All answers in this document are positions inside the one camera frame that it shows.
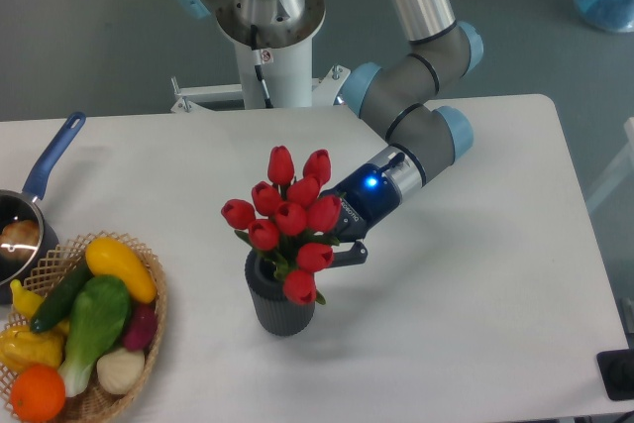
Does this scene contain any white garlic bulb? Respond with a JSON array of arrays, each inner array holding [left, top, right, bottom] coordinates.
[[96, 348, 145, 395]]

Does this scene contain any yellow bumpy gourd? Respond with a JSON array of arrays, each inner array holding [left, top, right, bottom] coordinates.
[[1, 325, 65, 373]]

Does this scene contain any brown bread roll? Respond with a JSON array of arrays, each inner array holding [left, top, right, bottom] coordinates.
[[1, 220, 40, 262]]

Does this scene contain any purple red onion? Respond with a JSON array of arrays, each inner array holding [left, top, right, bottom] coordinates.
[[121, 304, 158, 351]]

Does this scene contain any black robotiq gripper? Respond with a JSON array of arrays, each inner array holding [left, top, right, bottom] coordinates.
[[321, 163, 399, 268]]

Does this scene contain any blue handled saucepan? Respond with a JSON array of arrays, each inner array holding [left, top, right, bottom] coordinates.
[[1, 112, 86, 305]]

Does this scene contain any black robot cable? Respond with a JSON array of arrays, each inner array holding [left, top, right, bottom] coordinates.
[[249, 24, 275, 110]]

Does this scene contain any red tulip bouquet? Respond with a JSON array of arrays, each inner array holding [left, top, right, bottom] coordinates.
[[221, 146, 343, 305]]

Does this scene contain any green bok choy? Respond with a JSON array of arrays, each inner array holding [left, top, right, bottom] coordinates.
[[58, 275, 131, 398]]

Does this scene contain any black device at edge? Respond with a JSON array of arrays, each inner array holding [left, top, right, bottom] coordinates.
[[596, 349, 633, 401]]

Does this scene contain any green cucumber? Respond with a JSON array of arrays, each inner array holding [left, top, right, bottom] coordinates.
[[30, 262, 93, 334]]

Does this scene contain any woven wicker basket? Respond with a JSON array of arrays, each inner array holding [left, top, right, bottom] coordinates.
[[21, 231, 167, 422]]

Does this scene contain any orange fruit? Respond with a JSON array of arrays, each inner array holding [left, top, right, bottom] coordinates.
[[10, 365, 65, 422]]

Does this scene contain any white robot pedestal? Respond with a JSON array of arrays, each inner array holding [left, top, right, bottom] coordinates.
[[171, 0, 351, 112]]

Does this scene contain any dark grey ribbed vase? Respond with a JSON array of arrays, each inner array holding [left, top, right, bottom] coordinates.
[[245, 251, 315, 337]]

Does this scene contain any small yellow pepper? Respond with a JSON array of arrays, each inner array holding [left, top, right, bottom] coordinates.
[[10, 279, 45, 320]]

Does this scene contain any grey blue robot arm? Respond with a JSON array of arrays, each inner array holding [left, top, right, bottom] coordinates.
[[174, 0, 483, 266]]

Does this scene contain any yellow squash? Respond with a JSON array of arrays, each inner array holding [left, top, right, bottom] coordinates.
[[85, 237, 158, 304]]

